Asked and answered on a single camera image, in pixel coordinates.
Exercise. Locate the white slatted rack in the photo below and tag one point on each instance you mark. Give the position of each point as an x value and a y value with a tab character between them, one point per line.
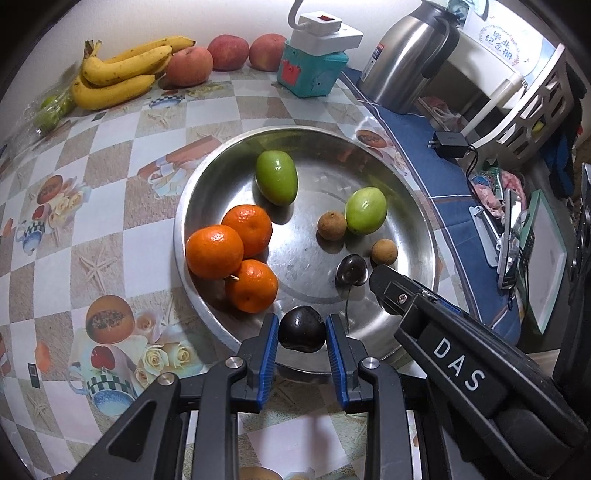
512	124

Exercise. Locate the pink packet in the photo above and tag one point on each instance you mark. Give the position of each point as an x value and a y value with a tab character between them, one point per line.
489	191

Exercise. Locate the teal box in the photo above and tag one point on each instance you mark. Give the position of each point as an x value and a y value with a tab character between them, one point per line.
311	74

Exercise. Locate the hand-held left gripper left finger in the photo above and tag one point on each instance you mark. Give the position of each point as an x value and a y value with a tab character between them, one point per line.
268	364

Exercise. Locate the red and white plastic bag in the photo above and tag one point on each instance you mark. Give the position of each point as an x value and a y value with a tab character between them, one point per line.
438	110

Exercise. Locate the round green jujube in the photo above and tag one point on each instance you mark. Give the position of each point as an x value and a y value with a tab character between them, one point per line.
365	210

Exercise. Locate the clear box of green jujubes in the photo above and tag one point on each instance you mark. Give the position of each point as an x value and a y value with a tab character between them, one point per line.
51	113

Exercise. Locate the blue cloth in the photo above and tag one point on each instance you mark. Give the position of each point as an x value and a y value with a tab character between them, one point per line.
561	161

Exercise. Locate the brown longan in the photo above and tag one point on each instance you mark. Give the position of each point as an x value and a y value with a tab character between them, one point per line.
331	225
384	251

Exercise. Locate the green framed box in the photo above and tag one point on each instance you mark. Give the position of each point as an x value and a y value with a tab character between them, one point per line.
547	258

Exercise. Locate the black charger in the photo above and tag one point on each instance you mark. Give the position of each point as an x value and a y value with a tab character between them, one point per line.
448	138

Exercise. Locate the elongated green jujube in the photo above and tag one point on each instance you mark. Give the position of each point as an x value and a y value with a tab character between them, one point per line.
276	177

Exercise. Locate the yellow banana bunch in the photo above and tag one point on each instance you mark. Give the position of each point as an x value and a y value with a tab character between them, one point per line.
120	74

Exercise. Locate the white printed bag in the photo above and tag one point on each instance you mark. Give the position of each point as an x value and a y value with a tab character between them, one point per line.
503	30

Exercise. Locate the orange mandarin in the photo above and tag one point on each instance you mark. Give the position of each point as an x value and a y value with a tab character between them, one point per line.
214	251
251	228
251	286

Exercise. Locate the silver metal tool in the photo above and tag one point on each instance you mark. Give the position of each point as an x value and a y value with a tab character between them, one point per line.
508	244

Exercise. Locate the red peach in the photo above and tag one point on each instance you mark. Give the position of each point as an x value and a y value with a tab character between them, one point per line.
268	51
228	51
189	67

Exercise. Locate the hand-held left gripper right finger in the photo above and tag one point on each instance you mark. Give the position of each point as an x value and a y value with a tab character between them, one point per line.
336	364

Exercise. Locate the dark plum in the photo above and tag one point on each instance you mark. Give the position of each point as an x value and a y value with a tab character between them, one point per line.
302	330
351	270

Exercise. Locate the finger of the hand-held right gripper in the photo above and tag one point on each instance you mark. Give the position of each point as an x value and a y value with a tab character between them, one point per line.
390	286

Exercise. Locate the stainless steel thermos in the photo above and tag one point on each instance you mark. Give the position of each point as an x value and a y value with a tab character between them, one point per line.
408	60

